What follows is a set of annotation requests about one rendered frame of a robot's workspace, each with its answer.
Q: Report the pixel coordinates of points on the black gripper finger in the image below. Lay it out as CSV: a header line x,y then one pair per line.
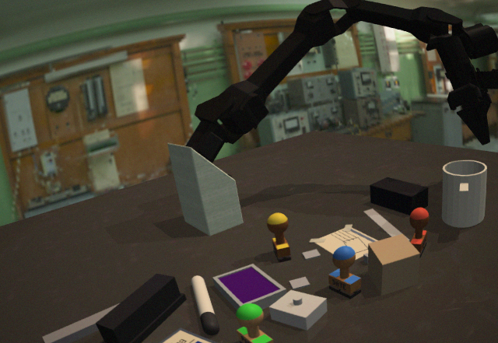
x,y
484,115
472,116

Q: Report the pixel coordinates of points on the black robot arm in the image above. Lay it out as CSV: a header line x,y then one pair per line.
x,y
241,106

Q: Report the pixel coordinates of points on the tan inspection card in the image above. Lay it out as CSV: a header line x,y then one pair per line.
x,y
345,237

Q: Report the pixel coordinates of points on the grey square tile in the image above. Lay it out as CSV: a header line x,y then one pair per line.
x,y
299,283
311,254

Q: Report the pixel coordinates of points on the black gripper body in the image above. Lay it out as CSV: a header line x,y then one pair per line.
x,y
463,91

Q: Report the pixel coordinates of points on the green-handled rubber stamp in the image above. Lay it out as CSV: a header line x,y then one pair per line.
x,y
249,316

